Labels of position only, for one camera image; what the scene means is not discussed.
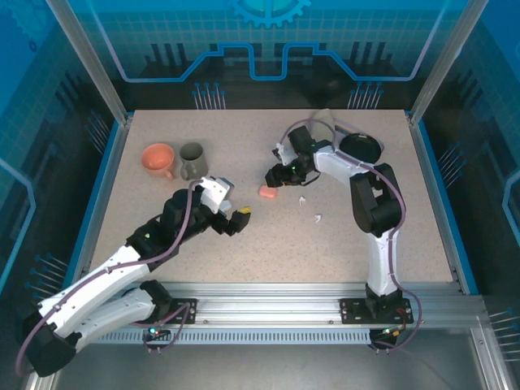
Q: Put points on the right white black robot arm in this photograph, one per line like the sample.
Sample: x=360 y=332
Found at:
x=378 y=264

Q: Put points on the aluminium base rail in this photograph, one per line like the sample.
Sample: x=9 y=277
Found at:
x=264 y=302

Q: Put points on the aluminium floor strut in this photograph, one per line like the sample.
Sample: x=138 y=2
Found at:
x=487 y=357

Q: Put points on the lavender plastic tray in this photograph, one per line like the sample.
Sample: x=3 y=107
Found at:
x=345 y=128

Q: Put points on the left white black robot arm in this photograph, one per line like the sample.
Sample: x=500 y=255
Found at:
x=122 y=310

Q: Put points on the beige folded cloth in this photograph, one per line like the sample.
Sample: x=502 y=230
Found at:
x=325 y=122

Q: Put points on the grey ceramic mug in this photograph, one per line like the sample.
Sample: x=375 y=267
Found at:
x=195 y=162

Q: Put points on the small circuit board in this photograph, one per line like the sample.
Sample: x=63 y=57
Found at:
x=156 y=333
x=390 y=332

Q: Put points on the pink soft toy piece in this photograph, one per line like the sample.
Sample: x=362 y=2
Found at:
x=268 y=192

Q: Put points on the black round plate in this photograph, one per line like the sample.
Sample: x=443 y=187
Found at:
x=360 y=148

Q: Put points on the orange ceramic mug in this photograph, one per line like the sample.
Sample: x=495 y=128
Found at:
x=156 y=158

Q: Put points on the aluminium table side rail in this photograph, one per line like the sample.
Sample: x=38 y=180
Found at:
x=430 y=183
x=103 y=203

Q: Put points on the aluminium frame post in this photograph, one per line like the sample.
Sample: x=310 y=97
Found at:
x=444 y=61
x=91 y=61

